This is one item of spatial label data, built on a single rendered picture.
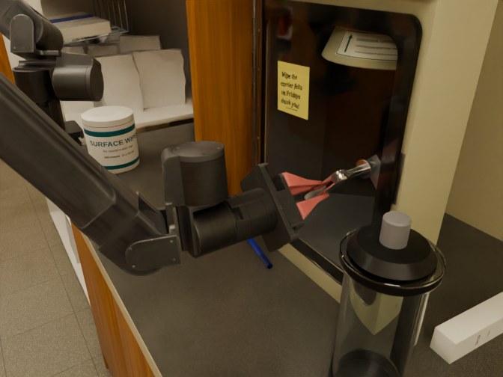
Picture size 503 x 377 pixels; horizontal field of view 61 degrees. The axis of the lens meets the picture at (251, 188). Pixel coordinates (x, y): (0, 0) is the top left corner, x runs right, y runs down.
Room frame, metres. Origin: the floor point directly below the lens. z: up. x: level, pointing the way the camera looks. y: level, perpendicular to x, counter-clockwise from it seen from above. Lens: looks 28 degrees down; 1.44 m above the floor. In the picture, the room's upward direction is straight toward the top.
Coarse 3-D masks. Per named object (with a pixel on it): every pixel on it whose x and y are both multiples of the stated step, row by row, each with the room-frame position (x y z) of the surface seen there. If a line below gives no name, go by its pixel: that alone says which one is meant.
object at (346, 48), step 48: (288, 0) 0.65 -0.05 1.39; (288, 48) 0.64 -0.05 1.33; (336, 48) 0.56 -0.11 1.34; (384, 48) 0.49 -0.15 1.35; (336, 96) 0.55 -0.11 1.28; (384, 96) 0.49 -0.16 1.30; (288, 144) 0.64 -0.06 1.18; (336, 144) 0.54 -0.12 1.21; (384, 144) 0.48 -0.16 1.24; (336, 192) 0.54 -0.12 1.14; (384, 192) 0.47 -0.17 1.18; (336, 240) 0.53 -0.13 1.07
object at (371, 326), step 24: (360, 288) 0.34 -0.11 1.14; (408, 288) 0.31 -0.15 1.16; (360, 312) 0.33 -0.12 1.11; (384, 312) 0.32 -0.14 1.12; (408, 312) 0.32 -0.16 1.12; (336, 336) 0.37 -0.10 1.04; (360, 336) 0.33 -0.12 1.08; (384, 336) 0.32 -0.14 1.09; (408, 336) 0.32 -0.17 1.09; (336, 360) 0.36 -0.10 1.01; (360, 360) 0.33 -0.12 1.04; (384, 360) 0.32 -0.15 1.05; (408, 360) 0.33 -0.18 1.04
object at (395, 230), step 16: (384, 224) 0.36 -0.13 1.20; (400, 224) 0.35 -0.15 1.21; (352, 240) 0.37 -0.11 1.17; (368, 240) 0.37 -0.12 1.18; (384, 240) 0.36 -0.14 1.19; (400, 240) 0.35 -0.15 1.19; (416, 240) 0.37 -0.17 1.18; (352, 256) 0.35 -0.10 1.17; (368, 256) 0.34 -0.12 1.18; (384, 256) 0.34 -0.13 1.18; (400, 256) 0.34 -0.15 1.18; (416, 256) 0.34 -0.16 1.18; (432, 256) 0.34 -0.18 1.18; (384, 272) 0.32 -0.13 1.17; (400, 272) 0.32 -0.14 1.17; (416, 272) 0.32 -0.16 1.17
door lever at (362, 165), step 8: (360, 160) 0.50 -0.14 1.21; (352, 168) 0.49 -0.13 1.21; (360, 168) 0.49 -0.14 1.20; (368, 168) 0.49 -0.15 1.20; (336, 176) 0.47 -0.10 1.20; (344, 176) 0.47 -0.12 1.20; (352, 176) 0.48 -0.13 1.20; (360, 176) 0.50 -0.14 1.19; (368, 176) 0.49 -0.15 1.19; (320, 184) 0.49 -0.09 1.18; (328, 184) 0.48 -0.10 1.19; (336, 184) 0.47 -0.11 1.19; (312, 192) 0.51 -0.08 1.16; (320, 192) 0.49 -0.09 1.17; (328, 192) 0.49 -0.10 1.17
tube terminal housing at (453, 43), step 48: (336, 0) 0.58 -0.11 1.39; (384, 0) 0.52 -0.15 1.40; (432, 0) 0.47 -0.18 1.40; (480, 0) 0.50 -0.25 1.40; (432, 48) 0.46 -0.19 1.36; (480, 48) 0.51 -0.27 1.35; (432, 96) 0.47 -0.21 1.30; (432, 144) 0.48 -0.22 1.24; (432, 192) 0.50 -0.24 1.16; (432, 240) 0.51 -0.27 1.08; (336, 288) 0.53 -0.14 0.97
